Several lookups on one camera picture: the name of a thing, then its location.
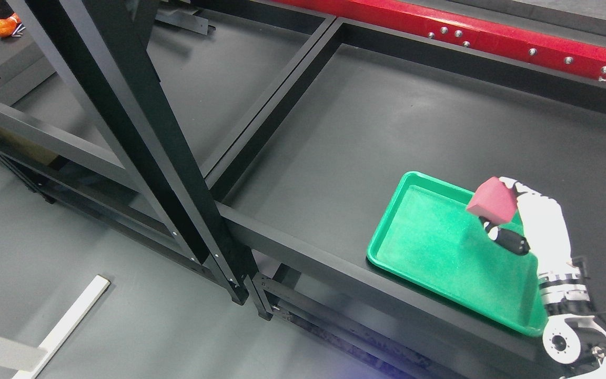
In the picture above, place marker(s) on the pink block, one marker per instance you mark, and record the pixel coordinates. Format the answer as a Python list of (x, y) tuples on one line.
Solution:
[(494, 201)]

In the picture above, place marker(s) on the black left metal shelf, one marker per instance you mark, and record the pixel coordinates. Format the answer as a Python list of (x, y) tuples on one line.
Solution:
[(153, 107)]

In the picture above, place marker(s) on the red metal beam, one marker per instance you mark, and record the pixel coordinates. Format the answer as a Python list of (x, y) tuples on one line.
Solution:
[(555, 52)]

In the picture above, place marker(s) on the black right metal shelf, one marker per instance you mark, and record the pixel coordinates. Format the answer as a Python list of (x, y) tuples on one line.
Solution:
[(365, 106)]

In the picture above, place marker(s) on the black metal shelf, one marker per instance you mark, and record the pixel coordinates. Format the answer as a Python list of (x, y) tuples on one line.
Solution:
[(365, 106), (153, 107)]

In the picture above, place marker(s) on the wooden box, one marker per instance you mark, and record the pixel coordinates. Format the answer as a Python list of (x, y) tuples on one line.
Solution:
[(27, 147)]

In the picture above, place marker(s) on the green tray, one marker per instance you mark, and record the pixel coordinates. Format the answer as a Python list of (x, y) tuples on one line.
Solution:
[(427, 237)]

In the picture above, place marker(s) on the orange tool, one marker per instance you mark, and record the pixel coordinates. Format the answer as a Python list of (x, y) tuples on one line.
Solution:
[(10, 26)]

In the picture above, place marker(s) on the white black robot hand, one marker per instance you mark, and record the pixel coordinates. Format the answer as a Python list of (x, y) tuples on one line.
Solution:
[(538, 227)]

